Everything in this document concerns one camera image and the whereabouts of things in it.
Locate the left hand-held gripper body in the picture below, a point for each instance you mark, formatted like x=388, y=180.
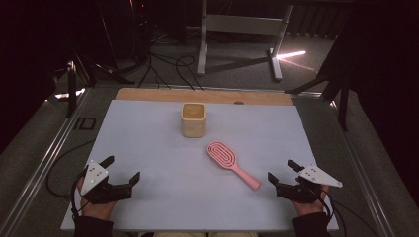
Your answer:
x=99, y=192

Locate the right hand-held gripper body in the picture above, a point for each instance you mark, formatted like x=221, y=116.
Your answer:
x=301, y=192

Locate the pink hairbrush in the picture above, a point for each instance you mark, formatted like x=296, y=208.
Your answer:
x=224, y=156

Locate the beige square container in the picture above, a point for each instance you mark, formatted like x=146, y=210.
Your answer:
x=193, y=126

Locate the person's left hand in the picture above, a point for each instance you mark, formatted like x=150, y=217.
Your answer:
x=97, y=210

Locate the person's right hand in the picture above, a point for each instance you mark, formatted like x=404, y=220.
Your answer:
x=311, y=208

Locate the white table mat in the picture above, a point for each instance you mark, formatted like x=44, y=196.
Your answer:
x=171, y=184

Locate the black angled stand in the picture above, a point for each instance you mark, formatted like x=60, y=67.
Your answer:
x=343, y=105

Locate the black tripod stand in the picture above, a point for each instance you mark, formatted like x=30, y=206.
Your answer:
x=70, y=89

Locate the white metal stand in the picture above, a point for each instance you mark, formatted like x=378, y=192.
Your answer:
x=242, y=24

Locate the aluminium floor rail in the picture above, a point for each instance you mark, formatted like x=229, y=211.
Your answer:
x=362, y=177
x=42, y=164

